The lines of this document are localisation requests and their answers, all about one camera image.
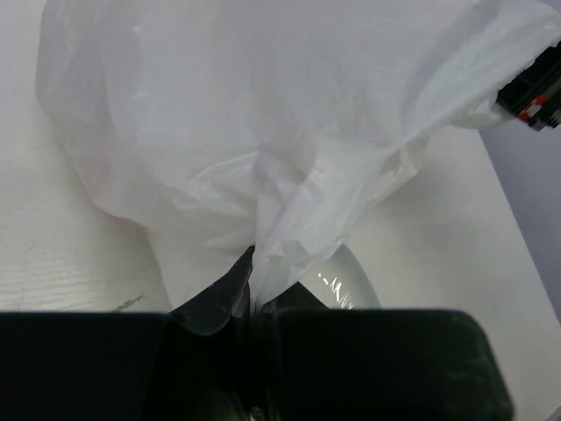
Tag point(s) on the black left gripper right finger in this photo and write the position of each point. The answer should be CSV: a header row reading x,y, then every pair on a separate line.
x,y
316,363

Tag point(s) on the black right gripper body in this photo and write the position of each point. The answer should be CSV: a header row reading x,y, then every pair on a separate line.
x,y
533,97

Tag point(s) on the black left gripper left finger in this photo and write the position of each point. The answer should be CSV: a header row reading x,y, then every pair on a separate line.
x,y
126,365

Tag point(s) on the white plastic bag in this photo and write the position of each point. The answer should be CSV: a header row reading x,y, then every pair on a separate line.
x,y
224,125

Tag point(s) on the white oval plate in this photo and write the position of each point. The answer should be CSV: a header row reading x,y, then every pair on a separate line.
x,y
341,283

